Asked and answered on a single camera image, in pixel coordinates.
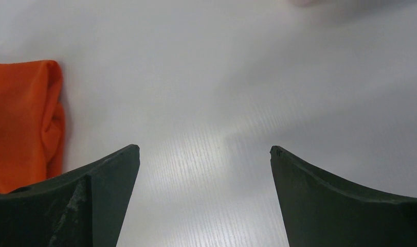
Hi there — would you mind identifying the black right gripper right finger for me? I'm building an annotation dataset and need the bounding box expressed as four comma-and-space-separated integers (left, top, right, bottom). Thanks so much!
270, 146, 417, 246

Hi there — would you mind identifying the orange t shirt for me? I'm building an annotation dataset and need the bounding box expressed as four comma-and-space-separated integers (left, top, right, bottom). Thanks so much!
0, 60, 65, 193

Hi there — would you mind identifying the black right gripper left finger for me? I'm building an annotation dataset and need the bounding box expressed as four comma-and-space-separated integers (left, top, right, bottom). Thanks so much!
0, 144, 140, 246

